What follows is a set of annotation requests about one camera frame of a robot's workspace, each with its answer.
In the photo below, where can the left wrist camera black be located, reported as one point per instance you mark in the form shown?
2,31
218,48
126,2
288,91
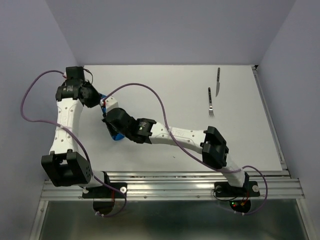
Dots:
75,73

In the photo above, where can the steel fork black handle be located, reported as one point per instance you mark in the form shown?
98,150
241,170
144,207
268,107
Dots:
210,107

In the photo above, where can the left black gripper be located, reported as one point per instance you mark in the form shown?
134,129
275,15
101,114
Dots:
95,100

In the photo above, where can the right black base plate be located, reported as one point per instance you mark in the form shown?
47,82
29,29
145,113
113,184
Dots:
222,189

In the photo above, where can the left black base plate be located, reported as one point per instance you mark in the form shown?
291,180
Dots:
102,192

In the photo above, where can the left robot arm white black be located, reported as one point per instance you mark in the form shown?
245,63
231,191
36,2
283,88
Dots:
64,165

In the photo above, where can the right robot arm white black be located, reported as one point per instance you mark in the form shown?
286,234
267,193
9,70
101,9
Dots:
209,143

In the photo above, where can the blue cloth napkin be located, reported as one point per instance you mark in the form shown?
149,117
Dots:
117,137

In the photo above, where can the aluminium front rail frame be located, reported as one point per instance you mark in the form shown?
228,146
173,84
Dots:
198,186

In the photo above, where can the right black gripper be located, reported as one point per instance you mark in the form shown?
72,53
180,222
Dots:
108,126

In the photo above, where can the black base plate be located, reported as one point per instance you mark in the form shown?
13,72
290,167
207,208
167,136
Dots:
222,189
102,192

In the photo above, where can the steel knife black handle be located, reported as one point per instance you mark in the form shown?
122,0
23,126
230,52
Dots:
218,82

